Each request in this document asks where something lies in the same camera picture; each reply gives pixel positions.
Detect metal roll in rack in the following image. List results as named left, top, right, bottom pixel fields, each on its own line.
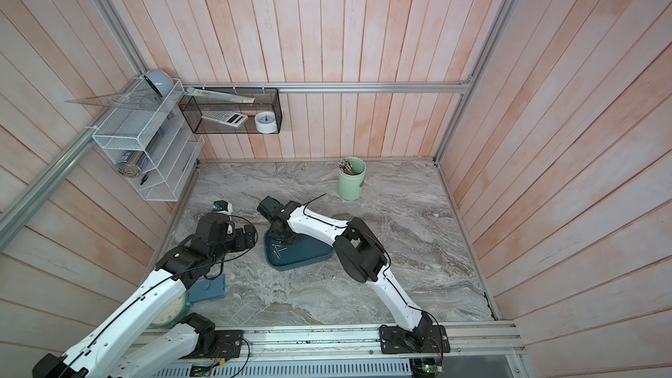
left=117, top=150, right=152, bottom=179

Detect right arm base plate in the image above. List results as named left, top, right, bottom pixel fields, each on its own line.
left=378, top=325, right=451, bottom=355

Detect green ruler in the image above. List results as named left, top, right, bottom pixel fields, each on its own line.
left=185, top=87, right=255, bottom=104

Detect white calculator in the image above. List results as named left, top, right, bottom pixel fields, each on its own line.
left=202, top=110, right=249, bottom=129

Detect clear triangle ruler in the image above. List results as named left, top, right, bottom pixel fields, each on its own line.
left=66, top=89, right=164, bottom=111

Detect mint green cup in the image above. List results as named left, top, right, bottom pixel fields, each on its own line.
left=339, top=157, right=367, bottom=201

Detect white wire shelf rack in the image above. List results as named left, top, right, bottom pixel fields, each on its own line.
left=93, top=79, right=204, bottom=202

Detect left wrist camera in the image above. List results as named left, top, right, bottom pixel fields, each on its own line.
left=212, top=199, right=233, bottom=215

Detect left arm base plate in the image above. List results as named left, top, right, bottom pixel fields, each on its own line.
left=192, top=330, right=244, bottom=360

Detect teal plastic storage tray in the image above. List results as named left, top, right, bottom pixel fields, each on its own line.
left=264, top=232, right=334, bottom=271

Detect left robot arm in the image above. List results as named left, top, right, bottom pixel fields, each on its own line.
left=31, top=213, right=258, bottom=377

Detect aluminium front rail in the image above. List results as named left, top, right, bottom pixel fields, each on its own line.
left=241, top=321, right=527, bottom=362

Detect white tape roll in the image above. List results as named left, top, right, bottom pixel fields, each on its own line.
left=255, top=111, right=278, bottom=135

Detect black mesh wall basket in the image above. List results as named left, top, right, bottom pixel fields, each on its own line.
left=178, top=87, right=284, bottom=135

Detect pile of silver screws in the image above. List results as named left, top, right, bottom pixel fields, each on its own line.
left=271, top=243, right=287, bottom=259

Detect green wall clock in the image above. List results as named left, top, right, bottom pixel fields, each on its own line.
left=150, top=292, right=190, bottom=328

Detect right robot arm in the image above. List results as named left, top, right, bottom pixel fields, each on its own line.
left=257, top=196, right=450, bottom=355

